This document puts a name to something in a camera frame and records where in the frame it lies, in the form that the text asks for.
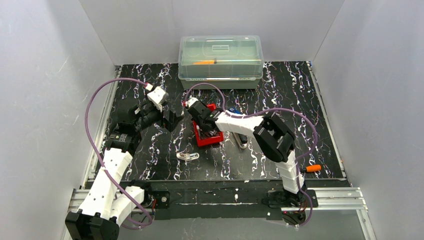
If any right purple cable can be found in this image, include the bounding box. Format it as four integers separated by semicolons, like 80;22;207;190
183;82;319;229

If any orange tool inside box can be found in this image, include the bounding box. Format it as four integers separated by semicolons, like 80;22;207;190
193;60;217;65

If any purple cable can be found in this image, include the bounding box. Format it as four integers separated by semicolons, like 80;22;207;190
84;77;155;231
183;82;319;229

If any red plastic bin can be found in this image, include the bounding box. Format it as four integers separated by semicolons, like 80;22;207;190
188;100;224;147

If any blue stapler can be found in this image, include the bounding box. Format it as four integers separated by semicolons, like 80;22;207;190
228;107;242;115

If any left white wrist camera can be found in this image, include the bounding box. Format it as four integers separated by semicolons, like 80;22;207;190
145;83;169;112

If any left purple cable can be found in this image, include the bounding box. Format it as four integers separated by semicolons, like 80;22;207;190
84;77;155;231

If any orange handled screwdriver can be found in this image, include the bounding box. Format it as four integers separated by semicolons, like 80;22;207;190
299;164;322;173

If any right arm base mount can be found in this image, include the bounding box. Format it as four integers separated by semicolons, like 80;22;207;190
261;189;319;211

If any pile of staple strips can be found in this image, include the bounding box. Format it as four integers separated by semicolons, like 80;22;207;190
201;130;219;139

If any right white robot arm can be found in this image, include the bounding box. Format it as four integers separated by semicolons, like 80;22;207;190
184;97;304;194

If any clear plastic storage box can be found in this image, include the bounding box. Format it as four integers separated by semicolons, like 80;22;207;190
178;35;265;90

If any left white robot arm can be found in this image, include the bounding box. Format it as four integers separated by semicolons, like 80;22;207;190
65;101;184;240

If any black silver stapler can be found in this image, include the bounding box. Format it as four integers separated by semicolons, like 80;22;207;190
232;132;248;150

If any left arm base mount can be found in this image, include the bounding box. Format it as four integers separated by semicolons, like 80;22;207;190
141;190;171;210

